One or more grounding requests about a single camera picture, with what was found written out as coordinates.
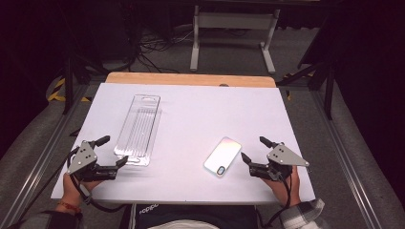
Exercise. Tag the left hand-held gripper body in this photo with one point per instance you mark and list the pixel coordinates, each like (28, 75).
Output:
(82, 157)

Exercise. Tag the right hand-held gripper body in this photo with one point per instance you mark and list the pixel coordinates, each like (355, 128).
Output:
(281, 156)

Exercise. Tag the iridescent white phone case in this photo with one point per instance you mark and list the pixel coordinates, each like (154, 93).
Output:
(223, 156)

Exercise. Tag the clear plastic packaging tray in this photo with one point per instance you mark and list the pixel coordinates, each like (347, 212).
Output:
(138, 130)

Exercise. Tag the person's left hand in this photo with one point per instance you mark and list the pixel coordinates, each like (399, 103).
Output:
(70, 189)

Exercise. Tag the person's right hand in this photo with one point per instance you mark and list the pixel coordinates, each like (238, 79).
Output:
(281, 191)

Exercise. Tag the white board sheet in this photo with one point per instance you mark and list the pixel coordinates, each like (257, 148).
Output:
(197, 117)

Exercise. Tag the black metal stand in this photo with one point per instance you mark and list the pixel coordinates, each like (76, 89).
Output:
(329, 92)
(68, 86)

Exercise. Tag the yellow black hazard tape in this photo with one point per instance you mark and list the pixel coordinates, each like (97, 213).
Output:
(54, 95)

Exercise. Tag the person's black clothing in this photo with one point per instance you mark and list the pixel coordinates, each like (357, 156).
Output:
(197, 214)

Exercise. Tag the aluminium rail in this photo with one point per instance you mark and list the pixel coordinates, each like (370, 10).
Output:
(347, 165)
(38, 165)

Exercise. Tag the white metal stand frame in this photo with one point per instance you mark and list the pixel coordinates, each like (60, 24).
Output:
(235, 20)

